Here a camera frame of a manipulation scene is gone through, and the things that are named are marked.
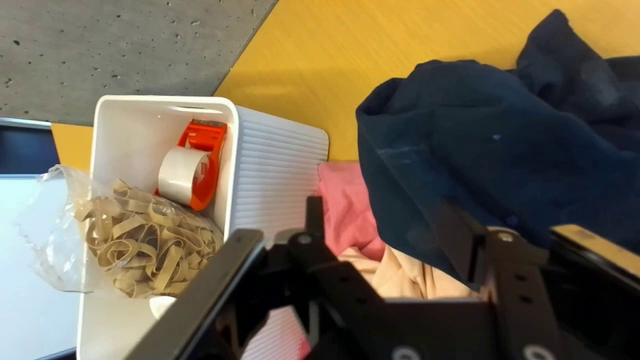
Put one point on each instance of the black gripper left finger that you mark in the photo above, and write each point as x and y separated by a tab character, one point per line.
327	287

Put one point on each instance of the pink cloth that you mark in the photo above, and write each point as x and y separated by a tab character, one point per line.
346	213

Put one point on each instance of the peach cloth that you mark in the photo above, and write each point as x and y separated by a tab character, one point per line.
401	277

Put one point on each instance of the orange tape dispenser with tape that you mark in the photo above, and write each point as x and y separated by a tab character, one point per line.
201	137

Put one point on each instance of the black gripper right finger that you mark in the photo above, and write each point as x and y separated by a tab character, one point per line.
520	287

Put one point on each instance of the clear plastic bag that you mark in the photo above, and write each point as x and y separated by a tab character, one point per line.
52	226

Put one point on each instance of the white plastic bin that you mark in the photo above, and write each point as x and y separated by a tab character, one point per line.
273	166

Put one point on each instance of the navy blue clothing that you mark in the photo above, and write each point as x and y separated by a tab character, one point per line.
481	153

